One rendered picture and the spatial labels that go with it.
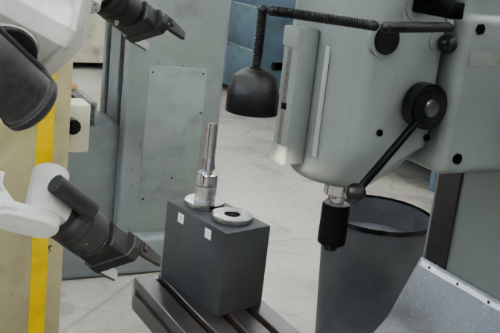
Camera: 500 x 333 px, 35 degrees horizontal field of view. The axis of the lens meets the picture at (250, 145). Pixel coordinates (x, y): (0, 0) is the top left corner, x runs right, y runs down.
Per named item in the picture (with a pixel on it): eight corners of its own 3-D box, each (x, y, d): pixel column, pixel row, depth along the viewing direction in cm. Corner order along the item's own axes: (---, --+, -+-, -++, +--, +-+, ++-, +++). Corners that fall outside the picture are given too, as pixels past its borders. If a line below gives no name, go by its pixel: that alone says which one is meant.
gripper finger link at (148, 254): (156, 270, 151) (137, 255, 147) (158, 255, 153) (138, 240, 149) (164, 267, 151) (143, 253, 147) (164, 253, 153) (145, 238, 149)
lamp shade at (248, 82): (216, 110, 107) (220, 65, 106) (239, 103, 114) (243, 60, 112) (264, 120, 105) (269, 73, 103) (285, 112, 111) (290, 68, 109)
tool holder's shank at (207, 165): (204, 169, 177) (208, 120, 174) (216, 172, 176) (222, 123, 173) (197, 172, 174) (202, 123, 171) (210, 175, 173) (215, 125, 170)
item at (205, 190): (200, 195, 179) (202, 172, 178) (219, 199, 177) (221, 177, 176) (190, 200, 175) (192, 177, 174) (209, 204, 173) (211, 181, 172)
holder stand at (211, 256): (217, 317, 166) (227, 227, 161) (159, 277, 182) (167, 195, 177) (261, 305, 173) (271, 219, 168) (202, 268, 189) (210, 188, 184)
